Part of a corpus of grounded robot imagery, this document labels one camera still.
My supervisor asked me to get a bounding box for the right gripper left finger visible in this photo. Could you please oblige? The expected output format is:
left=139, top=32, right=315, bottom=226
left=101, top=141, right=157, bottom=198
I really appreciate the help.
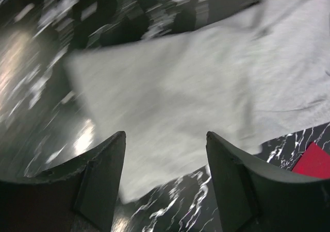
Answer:
left=1, top=131, right=126, bottom=231

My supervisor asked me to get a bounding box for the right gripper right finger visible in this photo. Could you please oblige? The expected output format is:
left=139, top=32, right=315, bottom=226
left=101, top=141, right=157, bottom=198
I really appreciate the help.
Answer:
left=206, top=131, right=329, bottom=231

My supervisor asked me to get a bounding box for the grey t shirt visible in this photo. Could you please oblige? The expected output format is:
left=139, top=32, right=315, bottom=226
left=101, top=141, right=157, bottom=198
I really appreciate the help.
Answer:
left=67, top=0, right=329, bottom=203

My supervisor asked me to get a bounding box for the red folded t shirt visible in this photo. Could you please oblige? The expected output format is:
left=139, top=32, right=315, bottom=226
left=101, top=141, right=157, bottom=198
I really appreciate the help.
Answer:
left=291, top=142, right=330, bottom=179

